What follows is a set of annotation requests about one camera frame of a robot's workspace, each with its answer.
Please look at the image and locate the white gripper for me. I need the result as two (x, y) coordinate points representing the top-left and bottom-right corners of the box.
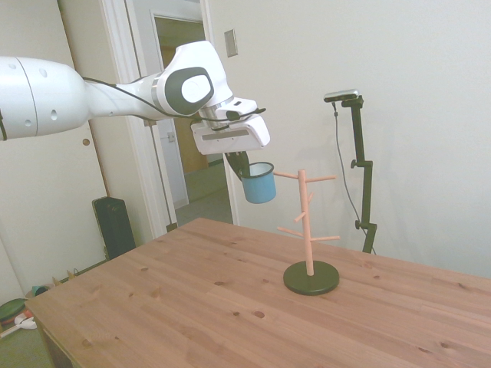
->
(190, 113), (271, 182)

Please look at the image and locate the blue enamel mug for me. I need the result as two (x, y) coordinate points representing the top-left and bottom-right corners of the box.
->
(237, 161), (278, 205)

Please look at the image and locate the wooden mug tree black base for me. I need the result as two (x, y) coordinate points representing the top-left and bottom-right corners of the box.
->
(274, 169), (342, 297)

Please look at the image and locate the black upright case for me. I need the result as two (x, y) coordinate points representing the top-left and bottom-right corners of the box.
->
(91, 195), (137, 262)

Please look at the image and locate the white floor item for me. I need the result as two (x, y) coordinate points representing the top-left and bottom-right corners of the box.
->
(14, 314), (38, 331)

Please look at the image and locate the green round plate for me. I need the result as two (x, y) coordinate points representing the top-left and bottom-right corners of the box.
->
(0, 298), (28, 324)

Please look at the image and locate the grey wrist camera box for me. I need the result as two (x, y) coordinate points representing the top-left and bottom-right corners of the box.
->
(202, 129), (248, 143)

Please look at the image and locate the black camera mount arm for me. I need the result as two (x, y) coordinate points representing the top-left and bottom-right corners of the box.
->
(331, 101), (379, 257)
(339, 95), (379, 255)

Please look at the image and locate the grey wall switch plate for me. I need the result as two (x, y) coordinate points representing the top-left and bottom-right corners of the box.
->
(224, 28), (239, 59)

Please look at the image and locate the grey stereo camera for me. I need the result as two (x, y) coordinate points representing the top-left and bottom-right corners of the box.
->
(324, 89), (362, 104)

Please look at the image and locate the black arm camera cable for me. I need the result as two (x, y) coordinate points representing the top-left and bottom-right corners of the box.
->
(81, 75), (267, 124)

